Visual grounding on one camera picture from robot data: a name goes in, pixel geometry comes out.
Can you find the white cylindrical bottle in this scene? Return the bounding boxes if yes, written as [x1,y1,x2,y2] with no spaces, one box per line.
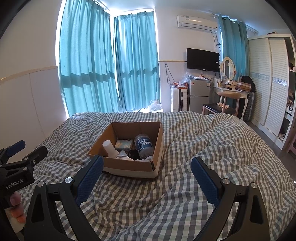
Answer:
[102,140,119,159]

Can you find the clear plastic water bottle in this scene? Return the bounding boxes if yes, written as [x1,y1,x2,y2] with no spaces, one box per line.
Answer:
[134,134,154,159]

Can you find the white socks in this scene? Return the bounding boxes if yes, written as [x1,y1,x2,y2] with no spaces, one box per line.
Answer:
[135,156,153,162]

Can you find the blue tissue pack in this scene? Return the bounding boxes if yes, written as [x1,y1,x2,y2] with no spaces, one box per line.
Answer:
[114,140,133,151]

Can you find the person's left hand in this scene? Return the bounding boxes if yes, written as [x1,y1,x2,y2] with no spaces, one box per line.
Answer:
[6,192,26,232]

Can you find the left teal curtain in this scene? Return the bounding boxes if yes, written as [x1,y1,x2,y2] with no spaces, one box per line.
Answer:
[59,1,119,115]

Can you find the teal curtain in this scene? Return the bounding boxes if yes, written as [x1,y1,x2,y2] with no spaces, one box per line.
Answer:
[218,15,250,80]
[59,1,119,115]
[114,11,160,112]

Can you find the brown cardboard box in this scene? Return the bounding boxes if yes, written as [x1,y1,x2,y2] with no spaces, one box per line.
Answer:
[88,121,164,179]

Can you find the wooden chair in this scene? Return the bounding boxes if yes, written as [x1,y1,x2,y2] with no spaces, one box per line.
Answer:
[202,92,240,116]

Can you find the white plastic bag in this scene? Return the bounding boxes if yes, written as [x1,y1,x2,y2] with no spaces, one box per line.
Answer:
[139,100,164,113]

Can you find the white vanity table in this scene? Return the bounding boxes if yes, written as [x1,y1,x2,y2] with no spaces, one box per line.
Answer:
[214,85,249,120]

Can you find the middle teal curtain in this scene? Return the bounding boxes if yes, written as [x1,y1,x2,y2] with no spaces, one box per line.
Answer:
[114,11,160,112]

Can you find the silver mini fridge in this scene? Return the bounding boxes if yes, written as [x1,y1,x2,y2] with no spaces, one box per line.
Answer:
[189,79,210,113]

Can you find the white suitcase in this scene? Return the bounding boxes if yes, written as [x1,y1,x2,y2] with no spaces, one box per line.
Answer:
[171,87,188,112]

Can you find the oval vanity mirror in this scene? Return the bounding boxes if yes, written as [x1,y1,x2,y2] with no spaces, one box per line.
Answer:
[220,57,237,81]

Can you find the white wardrobe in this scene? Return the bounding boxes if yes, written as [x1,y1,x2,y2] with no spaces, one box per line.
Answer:
[248,34,295,150]

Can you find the right teal curtain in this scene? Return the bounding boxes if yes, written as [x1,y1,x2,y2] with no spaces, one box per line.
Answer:
[218,15,250,80]

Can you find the white air conditioner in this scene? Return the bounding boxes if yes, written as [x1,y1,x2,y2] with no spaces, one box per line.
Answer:
[177,15,218,32]

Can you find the black wall television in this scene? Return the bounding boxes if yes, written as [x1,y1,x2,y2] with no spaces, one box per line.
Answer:
[187,48,220,72]

